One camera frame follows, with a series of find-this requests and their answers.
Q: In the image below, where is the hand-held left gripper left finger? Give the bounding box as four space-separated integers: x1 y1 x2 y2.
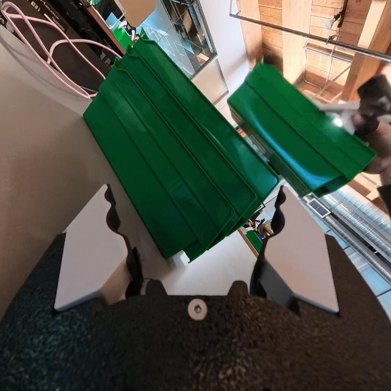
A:
54 183 144 312

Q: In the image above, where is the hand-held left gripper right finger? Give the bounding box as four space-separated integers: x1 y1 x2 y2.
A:
249 185 340 315

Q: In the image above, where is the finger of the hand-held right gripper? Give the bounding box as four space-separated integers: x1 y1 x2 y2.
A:
337 111 358 135
318 101 361 113

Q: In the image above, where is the small ceiling vent grille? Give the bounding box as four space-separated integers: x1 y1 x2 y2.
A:
307 198 331 218

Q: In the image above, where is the black ceiling pipe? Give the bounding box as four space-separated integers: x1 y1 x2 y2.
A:
229 0 391 62

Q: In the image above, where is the white door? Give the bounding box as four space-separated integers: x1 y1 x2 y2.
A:
192 58 228 104

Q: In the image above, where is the black cardboard box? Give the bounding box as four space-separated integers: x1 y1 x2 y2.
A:
18 0 123 95

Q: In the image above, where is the wooden top desk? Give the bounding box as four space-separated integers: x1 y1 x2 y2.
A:
79 0 127 55

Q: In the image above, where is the silver air duct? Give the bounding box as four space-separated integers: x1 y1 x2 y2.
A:
321 183 391 234

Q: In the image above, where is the pink cable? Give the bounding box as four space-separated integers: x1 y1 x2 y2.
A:
0 1 123 100

